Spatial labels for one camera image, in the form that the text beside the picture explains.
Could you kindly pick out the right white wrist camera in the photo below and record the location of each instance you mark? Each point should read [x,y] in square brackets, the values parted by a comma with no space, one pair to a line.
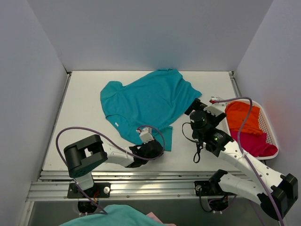
[216,109]

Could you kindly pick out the orange t-shirt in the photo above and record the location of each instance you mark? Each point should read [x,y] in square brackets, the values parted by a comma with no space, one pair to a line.
[236,113]

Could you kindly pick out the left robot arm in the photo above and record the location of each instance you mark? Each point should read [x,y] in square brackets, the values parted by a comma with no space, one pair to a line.
[83,156]

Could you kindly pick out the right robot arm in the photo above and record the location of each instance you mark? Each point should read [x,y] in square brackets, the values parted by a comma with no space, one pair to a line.
[274,192]

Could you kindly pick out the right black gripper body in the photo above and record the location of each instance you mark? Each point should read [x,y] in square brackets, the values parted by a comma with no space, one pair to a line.
[194,106]

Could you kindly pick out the magenta t-shirt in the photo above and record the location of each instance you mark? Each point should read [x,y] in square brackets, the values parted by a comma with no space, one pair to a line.
[257,145]

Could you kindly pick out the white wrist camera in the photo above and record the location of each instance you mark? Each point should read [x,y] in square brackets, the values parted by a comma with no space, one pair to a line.
[145,134]
[216,109]

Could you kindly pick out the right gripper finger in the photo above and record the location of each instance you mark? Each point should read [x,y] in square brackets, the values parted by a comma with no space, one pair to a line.
[217,119]
[195,105]

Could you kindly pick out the light green cloth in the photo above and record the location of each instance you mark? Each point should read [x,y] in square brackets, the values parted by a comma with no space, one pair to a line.
[117,215]

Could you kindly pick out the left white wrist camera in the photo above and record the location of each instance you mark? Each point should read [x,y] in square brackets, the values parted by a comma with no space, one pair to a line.
[145,134]

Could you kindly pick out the teal t-shirt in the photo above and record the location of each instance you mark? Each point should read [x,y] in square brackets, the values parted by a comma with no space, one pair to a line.
[157,99]

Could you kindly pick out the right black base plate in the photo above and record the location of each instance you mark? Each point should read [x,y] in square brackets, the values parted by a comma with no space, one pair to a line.
[203,188]

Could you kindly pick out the aluminium rail frame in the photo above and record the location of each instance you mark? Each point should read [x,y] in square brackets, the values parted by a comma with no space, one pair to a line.
[125,185]

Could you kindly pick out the white plastic basket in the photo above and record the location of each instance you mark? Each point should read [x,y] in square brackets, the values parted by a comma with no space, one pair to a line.
[264,126]

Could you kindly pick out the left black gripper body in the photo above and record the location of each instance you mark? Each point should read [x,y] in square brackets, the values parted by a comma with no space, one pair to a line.
[154,148]

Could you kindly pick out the pink cloth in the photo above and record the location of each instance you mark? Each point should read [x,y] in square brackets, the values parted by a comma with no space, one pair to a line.
[154,217]

